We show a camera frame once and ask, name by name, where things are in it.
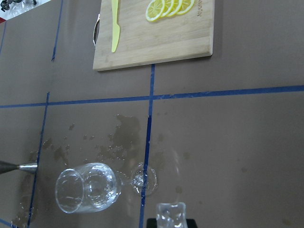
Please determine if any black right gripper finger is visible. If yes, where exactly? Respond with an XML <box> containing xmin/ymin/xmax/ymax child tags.
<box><xmin>146</xmin><ymin>218</ymin><xmax>198</xmax><ymax>228</ymax></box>

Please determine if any clear plastic bag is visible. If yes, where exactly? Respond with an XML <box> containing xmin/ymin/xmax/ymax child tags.
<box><xmin>0</xmin><ymin>0</ymin><xmax>49</xmax><ymax>20</ymax></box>

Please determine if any clear ice cube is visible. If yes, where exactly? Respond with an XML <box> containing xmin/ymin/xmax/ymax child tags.
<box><xmin>156</xmin><ymin>202</ymin><xmax>188</xmax><ymax>228</ymax></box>

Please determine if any bamboo cutting board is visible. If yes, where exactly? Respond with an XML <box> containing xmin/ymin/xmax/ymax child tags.
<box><xmin>93</xmin><ymin>0</ymin><xmax>215</xmax><ymax>71</ymax></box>

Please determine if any yellow plastic knife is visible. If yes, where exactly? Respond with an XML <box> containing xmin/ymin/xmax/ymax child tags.
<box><xmin>111</xmin><ymin>0</ymin><xmax>120</xmax><ymax>53</ymax></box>

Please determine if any clear wine glass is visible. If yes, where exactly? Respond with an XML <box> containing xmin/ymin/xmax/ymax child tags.
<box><xmin>55</xmin><ymin>162</ymin><xmax>157</xmax><ymax>214</ymax></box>

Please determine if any steel cocktail jigger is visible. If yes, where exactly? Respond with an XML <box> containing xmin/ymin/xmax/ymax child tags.
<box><xmin>0</xmin><ymin>161</ymin><xmax>38</xmax><ymax>174</ymax></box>

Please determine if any lemon slice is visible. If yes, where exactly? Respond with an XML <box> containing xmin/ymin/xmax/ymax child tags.
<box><xmin>160</xmin><ymin>0</ymin><xmax>175</xmax><ymax>18</ymax></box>
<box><xmin>166</xmin><ymin>0</ymin><xmax>182</xmax><ymax>17</ymax></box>
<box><xmin>176</xmin><ymin>0</ymin><xmax>195</xmax><ymax>15</ymax></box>
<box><xmin>145</xmin><ymin>0</ymin><xmax>165</xmax><ymax>22</ymax></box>

